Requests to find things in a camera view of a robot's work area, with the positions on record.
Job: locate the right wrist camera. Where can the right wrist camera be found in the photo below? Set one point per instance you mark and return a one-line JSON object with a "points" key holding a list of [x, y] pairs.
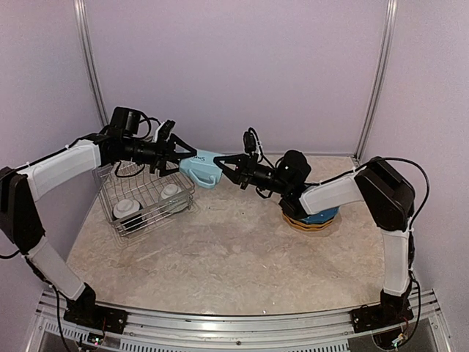
{"points": [[252, 143]]}

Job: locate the yellow dotted plate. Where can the yellow dotted plate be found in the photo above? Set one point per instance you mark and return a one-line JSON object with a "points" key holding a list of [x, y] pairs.
{"points": [[308, 227], [284, 216]]}

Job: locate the right aluminium frame post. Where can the right aluminium frame post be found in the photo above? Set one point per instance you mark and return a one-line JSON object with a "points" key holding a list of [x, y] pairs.
{"points": [[379, 78]]}

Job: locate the blue dotted plate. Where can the blue dotted plate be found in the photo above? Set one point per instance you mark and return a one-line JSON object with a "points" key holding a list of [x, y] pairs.
{"points": [[321, 217]]}

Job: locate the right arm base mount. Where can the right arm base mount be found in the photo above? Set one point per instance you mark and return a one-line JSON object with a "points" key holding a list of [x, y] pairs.
{"points": [[381, 311]]}

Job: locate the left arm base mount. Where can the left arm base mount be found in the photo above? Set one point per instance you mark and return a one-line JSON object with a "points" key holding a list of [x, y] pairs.
{"points": [[95, 315]]}

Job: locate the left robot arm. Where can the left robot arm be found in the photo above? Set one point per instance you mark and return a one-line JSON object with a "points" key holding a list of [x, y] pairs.
{"points": [[22, 187]]}

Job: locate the aluminium frame post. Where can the aluminium frame post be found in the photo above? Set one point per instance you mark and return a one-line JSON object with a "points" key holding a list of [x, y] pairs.
{"points": [[379, 78], [89, 60]]}

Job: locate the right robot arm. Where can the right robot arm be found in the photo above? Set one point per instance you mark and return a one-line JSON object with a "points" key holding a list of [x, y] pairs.
{"points": [[389, 197]]}

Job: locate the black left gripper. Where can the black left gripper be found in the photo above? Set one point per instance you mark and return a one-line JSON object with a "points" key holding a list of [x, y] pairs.
{"points": [[162, 157]]}

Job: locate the left aluminium frame post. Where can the left aluminium frame post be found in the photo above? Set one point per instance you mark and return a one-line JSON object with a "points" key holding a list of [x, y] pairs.
{"points": [[89, 60]]}

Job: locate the light blue mug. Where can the light blue mug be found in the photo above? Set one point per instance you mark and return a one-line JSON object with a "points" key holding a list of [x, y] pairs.
{"points": [[201, 169]]}

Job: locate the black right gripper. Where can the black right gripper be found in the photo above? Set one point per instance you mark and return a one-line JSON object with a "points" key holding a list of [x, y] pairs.
{"points": [[245, 168]]}

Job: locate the small pale ribbed cup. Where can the small pale ribbed cup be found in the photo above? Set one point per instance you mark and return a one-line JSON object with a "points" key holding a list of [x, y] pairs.
{"points": [[172, 199]]}

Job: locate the front aluminium rail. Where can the front aluminium rail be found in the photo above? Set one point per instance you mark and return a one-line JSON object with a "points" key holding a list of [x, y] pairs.
{"points": [[152, 330]]}

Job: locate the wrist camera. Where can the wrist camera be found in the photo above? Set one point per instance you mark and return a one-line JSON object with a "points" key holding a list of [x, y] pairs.
{"points": [[125, 122], [252, 143]]}

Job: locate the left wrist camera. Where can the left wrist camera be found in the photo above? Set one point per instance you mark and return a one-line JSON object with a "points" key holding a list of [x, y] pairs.
{"points": [[125, 122]]}

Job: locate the dark teal white bowl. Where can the dark teal white bowl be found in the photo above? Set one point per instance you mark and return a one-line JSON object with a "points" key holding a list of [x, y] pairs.
{"points": [[128, 212]]}

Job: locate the metal wire dish rack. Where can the metal wire dish rack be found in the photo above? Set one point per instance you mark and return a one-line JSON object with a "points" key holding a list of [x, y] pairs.
{"points": [[129, 181]]}

